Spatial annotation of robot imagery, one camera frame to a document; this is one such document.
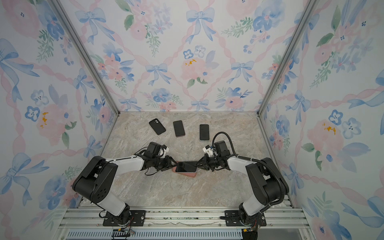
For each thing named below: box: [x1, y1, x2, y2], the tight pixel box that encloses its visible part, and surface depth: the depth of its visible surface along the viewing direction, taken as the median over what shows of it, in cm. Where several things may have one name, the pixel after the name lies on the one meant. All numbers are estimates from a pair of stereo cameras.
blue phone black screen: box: [199, 124, 210, 141], surface depth 111 cm
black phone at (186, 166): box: [175, 161, 198, 172], surface depth 95 cm
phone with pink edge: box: [173, 120, 186, 138], surface depth 112 cm
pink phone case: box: [172, 166, 198, 178], surface depth 90 cm
